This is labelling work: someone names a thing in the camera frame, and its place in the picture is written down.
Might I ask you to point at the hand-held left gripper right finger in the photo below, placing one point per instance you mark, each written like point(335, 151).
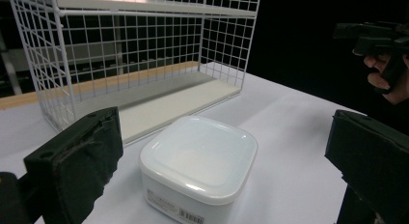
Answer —
point(369, 156)

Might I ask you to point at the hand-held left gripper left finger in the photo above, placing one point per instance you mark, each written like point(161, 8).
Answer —
point(74, 162)

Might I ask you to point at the white plastic lidded container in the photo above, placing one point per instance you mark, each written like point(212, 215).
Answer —
point(197, 162)

